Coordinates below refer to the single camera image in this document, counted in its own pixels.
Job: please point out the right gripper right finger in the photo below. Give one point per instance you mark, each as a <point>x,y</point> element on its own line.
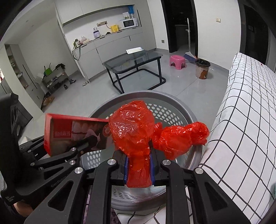
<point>152,169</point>

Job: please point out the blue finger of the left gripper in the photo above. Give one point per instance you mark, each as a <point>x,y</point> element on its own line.
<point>86,145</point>

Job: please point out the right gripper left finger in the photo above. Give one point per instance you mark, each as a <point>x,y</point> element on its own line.
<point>126,170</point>

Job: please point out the red toothpaste box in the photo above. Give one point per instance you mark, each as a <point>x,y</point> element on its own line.
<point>62,132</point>

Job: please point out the red plastic bag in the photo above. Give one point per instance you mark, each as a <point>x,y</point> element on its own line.
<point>134,132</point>

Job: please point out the grey perforated laundry basket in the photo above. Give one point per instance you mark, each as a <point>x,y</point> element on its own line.
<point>166,109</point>

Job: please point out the shoe rack with shoes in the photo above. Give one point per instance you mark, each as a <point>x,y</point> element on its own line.
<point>56,78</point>

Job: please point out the black glass coffee table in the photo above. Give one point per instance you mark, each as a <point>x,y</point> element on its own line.
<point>126,65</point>

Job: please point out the white black checked bed cover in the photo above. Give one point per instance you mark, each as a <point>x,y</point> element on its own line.
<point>240,153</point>

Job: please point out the pink plastic stool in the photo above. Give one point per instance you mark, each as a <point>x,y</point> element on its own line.
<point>178,61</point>

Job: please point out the brown patterned waste bin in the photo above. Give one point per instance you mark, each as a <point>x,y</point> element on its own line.
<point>202,68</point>

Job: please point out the broom with blue dustpan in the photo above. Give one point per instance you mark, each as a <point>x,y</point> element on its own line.
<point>188,55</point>

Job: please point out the clear purple-label bottle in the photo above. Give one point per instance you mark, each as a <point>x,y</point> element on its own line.
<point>96,33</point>

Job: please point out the grey kitchen cabinet counter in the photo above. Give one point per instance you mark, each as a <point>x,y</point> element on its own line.
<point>78,18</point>

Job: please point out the yellow container on counter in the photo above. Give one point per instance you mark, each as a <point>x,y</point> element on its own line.
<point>114,28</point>

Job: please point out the white microwave oven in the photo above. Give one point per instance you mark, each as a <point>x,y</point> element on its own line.
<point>128,23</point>

